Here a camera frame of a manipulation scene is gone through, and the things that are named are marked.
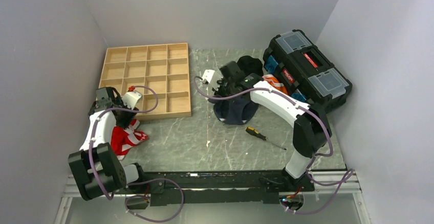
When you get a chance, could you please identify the navy underwear beige waistband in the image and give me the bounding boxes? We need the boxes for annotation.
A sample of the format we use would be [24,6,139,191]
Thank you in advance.
[209,97,259,125]

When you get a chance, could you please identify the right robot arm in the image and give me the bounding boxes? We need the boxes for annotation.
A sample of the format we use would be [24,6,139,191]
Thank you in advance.
[203,61,332,191]

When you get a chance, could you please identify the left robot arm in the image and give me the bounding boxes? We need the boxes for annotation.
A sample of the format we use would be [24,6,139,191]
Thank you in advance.
[68,87,147,200]

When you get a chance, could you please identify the black garment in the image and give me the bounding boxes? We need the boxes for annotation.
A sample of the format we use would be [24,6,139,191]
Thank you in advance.
[237,55,264,76]

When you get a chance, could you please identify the orange white garment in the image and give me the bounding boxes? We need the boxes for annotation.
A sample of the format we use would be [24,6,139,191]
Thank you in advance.
[262,74,289,95]

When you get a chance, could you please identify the blue item by toolbox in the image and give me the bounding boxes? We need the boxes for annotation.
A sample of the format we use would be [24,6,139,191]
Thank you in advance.
[264,55,278,75]

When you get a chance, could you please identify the red white garment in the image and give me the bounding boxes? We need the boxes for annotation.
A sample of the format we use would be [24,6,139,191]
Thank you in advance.
[111,119,148,161]

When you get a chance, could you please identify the yellow black screwdriver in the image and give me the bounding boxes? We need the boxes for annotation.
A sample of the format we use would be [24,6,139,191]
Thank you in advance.
[245,126,287,150]

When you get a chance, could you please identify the wooden compartment tray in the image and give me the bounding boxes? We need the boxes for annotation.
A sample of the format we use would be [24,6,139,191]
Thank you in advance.
[99,42,191,121]

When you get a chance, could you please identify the black toolbox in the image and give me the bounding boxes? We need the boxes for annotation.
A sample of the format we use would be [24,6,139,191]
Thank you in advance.
[263,30,353,113]

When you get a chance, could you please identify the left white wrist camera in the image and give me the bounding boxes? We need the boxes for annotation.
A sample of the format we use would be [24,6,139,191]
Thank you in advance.
[121,86,143,109]

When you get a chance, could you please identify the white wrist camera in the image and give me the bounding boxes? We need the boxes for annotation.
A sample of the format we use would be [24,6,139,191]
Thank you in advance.
[201,69,216,87]
[121,86,143,109]

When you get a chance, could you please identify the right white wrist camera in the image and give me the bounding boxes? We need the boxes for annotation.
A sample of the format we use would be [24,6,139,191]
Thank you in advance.
[201,69,216,87]

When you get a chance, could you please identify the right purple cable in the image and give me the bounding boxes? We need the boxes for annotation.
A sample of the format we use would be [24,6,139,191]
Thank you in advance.
[193,76,355,215]

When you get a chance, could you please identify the purple cable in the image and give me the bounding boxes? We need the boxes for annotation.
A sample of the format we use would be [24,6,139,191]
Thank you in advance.
[87,85,185,223]
[193,76,355,215]

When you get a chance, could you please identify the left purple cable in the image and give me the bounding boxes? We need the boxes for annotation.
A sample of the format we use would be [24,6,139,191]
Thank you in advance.
[87,85,185,223]

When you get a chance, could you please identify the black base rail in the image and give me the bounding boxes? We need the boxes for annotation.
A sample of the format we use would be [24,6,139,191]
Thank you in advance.
[119,170,315,207]

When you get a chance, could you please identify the aluminium frame rail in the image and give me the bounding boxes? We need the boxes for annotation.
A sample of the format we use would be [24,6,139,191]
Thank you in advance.
[55,170,372,223]

